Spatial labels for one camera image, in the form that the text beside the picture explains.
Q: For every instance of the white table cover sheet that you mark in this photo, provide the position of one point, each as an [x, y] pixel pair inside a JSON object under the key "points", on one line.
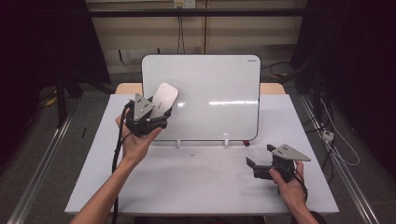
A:
{"points": [[199, 183]]}

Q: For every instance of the white whiteboard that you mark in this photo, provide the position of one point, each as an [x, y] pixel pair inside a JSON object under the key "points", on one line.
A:
{"points": [[218, 93]]}

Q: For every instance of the white power strip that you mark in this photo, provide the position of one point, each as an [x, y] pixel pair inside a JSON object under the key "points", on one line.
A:
{"points": [[327, 135]]}

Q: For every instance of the brown vertical pipe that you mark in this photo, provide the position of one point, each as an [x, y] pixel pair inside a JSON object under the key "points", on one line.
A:
{"points": [[205, 28]]}

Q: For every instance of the small black floor object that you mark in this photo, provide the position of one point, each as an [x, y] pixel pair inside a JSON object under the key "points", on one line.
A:
{"points": [[83, 132]]}

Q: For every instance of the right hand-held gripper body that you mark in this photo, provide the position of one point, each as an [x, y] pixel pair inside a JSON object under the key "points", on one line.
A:
{"points": [[285, 161]]}

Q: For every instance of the white whiteboard foot clip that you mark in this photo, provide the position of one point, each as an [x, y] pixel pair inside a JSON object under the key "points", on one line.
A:
{"points": [[226, 142], [178, 142]]}

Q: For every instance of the aluminium floor rail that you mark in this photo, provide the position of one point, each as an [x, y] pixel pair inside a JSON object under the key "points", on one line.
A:
{"points": [[40, 174], [342, 174]]}

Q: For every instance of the small red marker cap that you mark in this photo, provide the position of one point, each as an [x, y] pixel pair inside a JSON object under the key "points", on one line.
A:
{"points": [[246, 143]]}

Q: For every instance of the white wall socket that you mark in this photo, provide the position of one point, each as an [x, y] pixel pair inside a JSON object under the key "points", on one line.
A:
{"points": [[184, 3]]}

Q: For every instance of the person's left hand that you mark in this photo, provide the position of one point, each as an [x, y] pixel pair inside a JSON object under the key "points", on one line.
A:
{"points": [[137, 146]]}

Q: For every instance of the black curtain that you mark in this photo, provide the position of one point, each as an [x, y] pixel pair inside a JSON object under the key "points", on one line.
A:
{"points": [[358, 62], [37, 62]]}

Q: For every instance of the black metal stand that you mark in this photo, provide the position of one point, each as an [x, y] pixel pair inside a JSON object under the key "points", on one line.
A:
{"points": [[61, 99]]}

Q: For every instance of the wooden table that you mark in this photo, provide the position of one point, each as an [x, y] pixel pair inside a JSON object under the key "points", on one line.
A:
{"points": [[272, 88]]}

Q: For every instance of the black horizontal bar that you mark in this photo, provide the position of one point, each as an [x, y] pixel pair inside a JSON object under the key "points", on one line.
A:
{"points": [[193, 12]]}

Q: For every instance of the white whiteboard eraser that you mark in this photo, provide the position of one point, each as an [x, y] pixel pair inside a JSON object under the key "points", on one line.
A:
{"points": [[163, 98]]}

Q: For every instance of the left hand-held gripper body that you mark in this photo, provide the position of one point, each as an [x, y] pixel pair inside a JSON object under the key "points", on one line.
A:
{"points": [[142, 115]]}

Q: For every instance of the person's right hand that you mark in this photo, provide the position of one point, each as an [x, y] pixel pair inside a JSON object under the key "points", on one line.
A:
{"points": [[288, 189]]}

